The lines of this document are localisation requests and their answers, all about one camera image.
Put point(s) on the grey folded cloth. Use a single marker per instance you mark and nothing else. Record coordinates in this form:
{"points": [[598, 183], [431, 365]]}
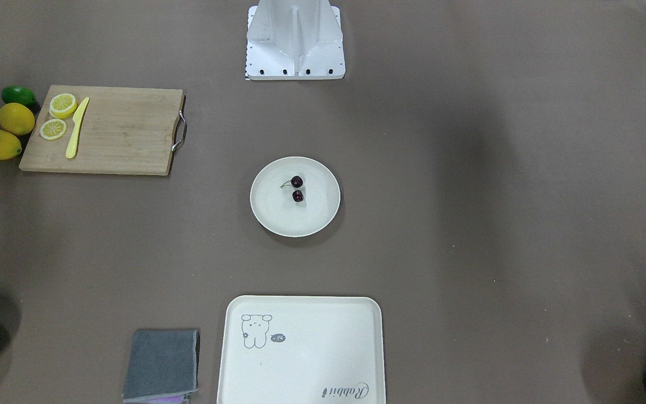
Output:
{"points": [[162, 366]]}

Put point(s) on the green lime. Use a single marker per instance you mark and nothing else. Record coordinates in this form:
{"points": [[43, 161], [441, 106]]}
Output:
{"points": [[18, 94]]}

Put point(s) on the wooden cutting board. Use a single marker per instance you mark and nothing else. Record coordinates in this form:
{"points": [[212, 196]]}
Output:
{"points": [[124, 132]]}

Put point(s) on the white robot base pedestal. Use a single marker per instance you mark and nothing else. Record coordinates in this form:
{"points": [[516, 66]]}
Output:
{"points": [[294, 40]]}

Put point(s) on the round cream plate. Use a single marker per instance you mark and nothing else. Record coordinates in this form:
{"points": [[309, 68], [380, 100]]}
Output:
{"points": [[277, 212]]}

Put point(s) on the dark red cherry pair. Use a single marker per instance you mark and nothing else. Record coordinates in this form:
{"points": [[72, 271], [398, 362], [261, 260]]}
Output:
{"points": [[296, 184]]}

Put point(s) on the lemon slice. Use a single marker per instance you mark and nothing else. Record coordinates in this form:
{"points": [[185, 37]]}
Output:
{"points": [[53, 129], [63, 106]]}

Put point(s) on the cream rabbit tray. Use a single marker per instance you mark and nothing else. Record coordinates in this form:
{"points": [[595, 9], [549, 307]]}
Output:
{"points": [[302, 349]]}

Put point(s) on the yellow plastic knife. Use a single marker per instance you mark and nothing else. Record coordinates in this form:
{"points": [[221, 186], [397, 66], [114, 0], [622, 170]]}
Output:
{"points": [[73, 144]]}

